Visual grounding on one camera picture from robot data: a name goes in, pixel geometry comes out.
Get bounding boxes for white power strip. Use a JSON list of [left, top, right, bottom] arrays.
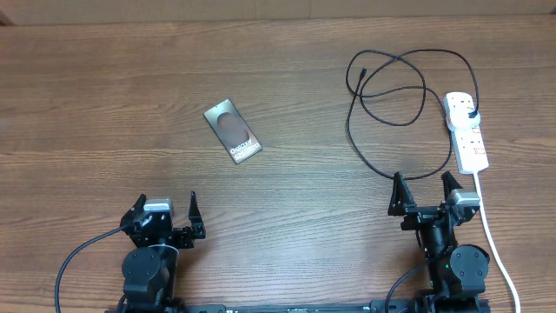
[[443, 91, 489, 175]]

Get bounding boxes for white charger plug adapter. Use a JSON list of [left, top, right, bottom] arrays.
[[446, 108, 481, 131]]

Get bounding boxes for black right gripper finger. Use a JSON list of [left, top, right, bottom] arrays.
[[387, 172, 416, 216], [441, 171, 462, 200]]

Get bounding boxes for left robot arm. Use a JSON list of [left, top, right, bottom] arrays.
[[118, 193, 206, 312]]

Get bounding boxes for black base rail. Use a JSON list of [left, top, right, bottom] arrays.
[[105, 299, 491, 313]]

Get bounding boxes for white power strip cord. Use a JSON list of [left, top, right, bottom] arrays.
[[472, 171, 521, 313]]

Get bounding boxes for cardboard backdrop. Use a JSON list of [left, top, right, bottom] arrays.
[[1, 0, 555, 26]]

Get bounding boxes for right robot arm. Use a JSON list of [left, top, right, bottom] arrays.
[[384, 171, 490, 312]]

